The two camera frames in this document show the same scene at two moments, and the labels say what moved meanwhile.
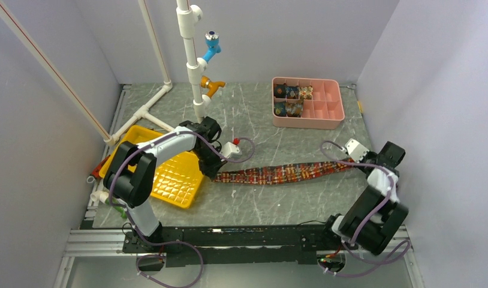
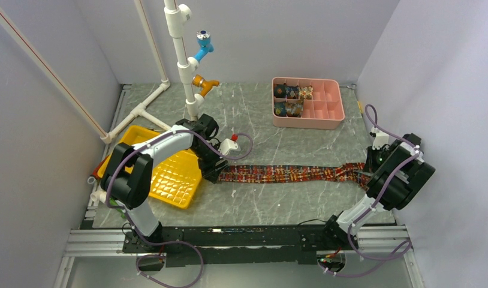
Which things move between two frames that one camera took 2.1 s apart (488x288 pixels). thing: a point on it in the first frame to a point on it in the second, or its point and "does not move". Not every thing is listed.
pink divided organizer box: x=307 y=103 does not move
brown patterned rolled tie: x=294 y=110 does not move
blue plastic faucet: x=213 y=44 to x=203 y=39
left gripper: x=211 y=170 does not move
